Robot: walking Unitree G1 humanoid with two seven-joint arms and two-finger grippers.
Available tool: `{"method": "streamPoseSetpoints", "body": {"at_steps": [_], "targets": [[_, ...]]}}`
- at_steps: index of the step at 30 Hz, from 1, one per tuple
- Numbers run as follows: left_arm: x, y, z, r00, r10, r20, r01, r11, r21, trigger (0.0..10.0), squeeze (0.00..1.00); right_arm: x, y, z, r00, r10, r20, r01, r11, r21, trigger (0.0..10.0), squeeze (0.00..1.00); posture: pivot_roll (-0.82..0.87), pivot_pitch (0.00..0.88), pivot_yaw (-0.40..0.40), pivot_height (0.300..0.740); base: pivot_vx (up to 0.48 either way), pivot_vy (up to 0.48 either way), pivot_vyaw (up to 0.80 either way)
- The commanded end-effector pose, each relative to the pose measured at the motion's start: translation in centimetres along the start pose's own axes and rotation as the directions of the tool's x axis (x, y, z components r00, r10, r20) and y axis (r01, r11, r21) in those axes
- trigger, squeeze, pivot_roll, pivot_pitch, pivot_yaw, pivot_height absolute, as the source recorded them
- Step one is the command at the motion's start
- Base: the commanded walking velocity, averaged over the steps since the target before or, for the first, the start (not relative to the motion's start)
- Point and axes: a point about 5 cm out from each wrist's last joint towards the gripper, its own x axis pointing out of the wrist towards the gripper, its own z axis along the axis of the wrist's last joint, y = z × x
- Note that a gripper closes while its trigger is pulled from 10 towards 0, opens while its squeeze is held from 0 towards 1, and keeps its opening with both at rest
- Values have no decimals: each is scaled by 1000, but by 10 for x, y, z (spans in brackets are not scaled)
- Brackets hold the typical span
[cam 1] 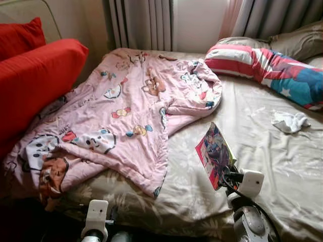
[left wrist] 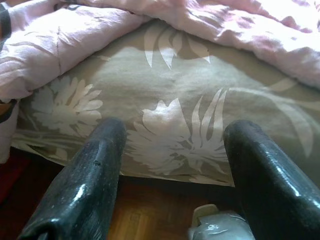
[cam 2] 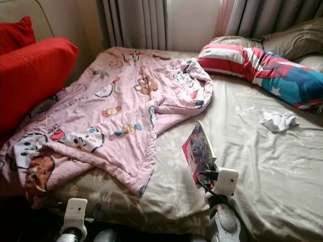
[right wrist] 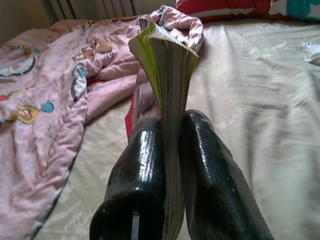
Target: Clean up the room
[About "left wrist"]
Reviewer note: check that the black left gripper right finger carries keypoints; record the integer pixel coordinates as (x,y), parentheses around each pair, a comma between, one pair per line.
(270,190)

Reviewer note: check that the pink cartoon print quilt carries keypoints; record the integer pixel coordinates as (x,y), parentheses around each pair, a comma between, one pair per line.
(75,37)

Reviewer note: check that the beige floral bed sheet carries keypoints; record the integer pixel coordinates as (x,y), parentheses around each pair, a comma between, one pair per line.
(162,80)

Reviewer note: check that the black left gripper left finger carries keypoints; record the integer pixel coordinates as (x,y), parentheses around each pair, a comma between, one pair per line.
(82,190)

